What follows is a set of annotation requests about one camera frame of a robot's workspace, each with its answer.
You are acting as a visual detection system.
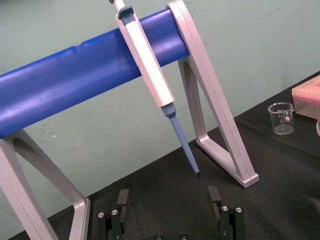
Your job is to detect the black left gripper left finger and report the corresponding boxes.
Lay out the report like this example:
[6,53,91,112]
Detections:
[96,188,130,240]

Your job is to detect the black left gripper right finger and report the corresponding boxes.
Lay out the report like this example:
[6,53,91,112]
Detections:
[207,185,246,240]

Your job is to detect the black table cloth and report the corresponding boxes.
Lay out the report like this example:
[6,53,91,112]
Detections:
[7,70,320,240]

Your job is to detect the small clear glass beaker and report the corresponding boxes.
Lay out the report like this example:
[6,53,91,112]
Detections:
[267,101,295,135]

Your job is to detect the pink pipette tip box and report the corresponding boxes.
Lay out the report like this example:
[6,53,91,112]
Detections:
[291,75,320,120]

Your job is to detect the pipette stand with blue bar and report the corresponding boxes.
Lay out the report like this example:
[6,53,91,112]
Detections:
[0,0,260,240]

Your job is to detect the white and blue pipette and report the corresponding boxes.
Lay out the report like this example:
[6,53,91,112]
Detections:
[108,0,202,179]

